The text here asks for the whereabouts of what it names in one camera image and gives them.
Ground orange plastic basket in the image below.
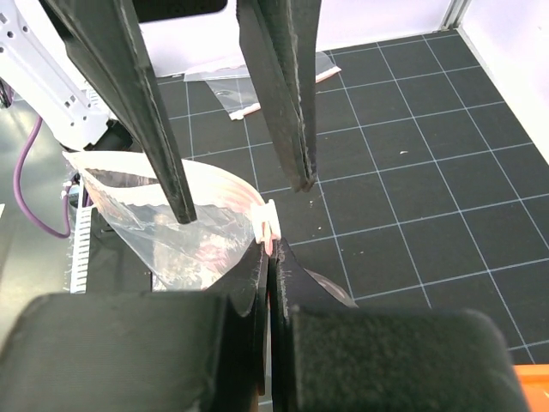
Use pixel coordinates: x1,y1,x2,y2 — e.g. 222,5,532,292
515,364,549,412

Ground pink zip top bag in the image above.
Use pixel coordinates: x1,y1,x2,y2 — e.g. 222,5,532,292
64,151,281,291

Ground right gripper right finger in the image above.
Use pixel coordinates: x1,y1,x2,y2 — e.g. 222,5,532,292
268,240,528,411

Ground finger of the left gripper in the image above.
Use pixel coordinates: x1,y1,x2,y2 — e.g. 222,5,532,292
41,1,196,224
236,0,321,191

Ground spare pink zip bag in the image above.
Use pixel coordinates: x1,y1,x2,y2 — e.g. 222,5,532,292
183,50,343,122

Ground white slotted cable duct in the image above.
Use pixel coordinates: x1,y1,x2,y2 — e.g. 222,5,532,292
69,184,94,294

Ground black grid mat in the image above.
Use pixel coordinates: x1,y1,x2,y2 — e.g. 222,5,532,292
160,31,548,364

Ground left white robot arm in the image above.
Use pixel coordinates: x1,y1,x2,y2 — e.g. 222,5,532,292
1,1,321,224

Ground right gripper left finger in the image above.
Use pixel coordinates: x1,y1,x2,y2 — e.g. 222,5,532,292
1,244,268,411

